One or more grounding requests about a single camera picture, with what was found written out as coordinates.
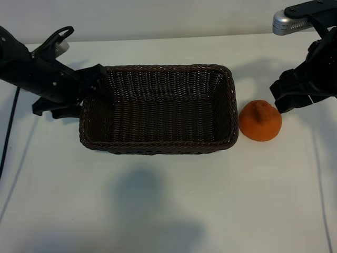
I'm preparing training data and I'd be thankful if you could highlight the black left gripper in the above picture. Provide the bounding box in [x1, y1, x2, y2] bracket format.
[26, 57, 116, 120]

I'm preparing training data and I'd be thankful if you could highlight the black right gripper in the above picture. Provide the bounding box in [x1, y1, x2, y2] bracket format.
[269, 26, 337, 114]

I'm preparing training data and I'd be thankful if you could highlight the orange fruit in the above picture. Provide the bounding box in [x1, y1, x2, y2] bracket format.
[238, 100, 283, 142]

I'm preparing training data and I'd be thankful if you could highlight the dark brown wicker basket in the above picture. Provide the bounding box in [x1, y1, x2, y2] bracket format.
[78, 63, 240, 155]

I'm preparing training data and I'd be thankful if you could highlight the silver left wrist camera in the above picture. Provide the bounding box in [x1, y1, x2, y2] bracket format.
[54, 39, 71, 53]

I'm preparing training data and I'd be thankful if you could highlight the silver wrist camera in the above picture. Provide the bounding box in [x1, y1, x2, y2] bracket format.
[272, 9, 314, 35]
[54, 39, 71, 53]

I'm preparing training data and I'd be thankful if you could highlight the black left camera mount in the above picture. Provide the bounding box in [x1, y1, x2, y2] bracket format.
[28, 35, 66, 61]

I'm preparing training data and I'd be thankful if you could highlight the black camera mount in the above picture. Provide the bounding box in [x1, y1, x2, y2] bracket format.
[284, 0, 335, 40]
[28, 35, 66, 61]

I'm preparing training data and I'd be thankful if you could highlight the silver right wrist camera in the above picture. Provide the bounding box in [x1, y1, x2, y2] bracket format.
[272, 9, 314, 35]

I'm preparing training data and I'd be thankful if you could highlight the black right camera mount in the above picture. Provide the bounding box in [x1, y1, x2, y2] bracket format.
[284, 0, 335, 40]

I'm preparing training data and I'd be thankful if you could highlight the black braided cable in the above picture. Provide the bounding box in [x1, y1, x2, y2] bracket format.
[0, 25, 75, 172]

